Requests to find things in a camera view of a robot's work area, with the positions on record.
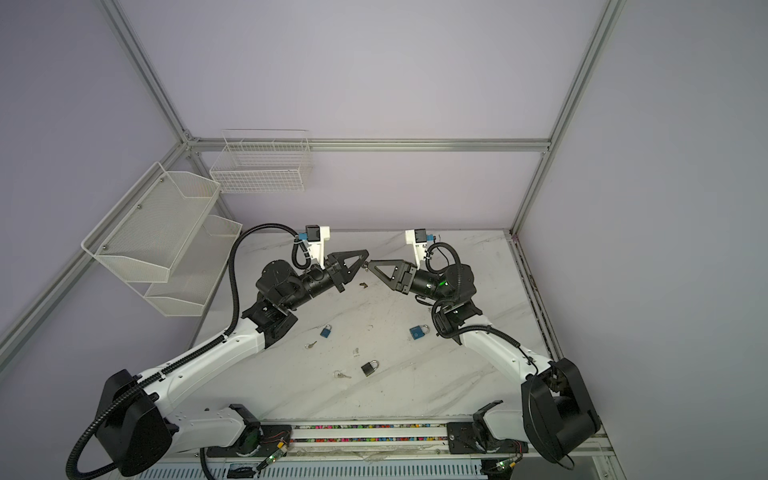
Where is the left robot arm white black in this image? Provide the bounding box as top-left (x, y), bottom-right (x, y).
top-left (66, 250), bottom-right (369, 479)

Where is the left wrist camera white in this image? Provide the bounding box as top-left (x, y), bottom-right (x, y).
top-left (299, 225), bottom-right (331, 269)

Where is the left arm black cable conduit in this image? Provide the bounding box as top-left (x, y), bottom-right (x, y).
top-left (65, 223), bottom-right (301, 480)

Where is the black padlock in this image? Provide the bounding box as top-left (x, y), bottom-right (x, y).
top-left (361, 360), bottom-right (379, 377)

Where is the white mesh shelf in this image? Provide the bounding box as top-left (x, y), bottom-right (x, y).
top-left (81, 162), bottom-right (221, 283)
top-left (143, 215), bottom-right (242, 317)

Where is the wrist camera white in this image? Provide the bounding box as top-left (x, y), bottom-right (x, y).
top-left (299, 225), bottom-right (331, 269)
top-left (404, 228), bottom-right (434, 267)

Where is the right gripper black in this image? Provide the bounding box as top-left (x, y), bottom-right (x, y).
top-left (367, 261), bottom-right (451, 308)

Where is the white wire basket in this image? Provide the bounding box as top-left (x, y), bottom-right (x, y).
top-left (209, 129), bottom-right (313, 194)

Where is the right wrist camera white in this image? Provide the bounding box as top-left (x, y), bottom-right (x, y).
top-left (404, 228), bottom-right (434, 267)

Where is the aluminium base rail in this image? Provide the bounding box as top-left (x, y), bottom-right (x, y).
top-left (137, 420), bottom-right (626, 479)

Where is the large blue padlock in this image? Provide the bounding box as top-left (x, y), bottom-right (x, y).
top-left (409, 325), bottom-right (430, 340)

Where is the lower white mesh shelf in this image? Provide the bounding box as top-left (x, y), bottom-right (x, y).
top-left (143, 215), bottom-right (242, 317)

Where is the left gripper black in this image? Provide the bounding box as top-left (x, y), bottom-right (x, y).
top-left (284, 249), bottom-right (369, 312)

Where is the aluminium frame profile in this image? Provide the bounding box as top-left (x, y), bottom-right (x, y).
top-left (1, 1), bottom-right (626, 378)

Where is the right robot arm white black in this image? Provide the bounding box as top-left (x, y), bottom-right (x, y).
top-left (366, 260), bottom-right (602, 465)

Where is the upper white mesh shelf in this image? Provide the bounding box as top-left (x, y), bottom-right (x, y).
top-left (81, 162), bottom-right (221, 283)

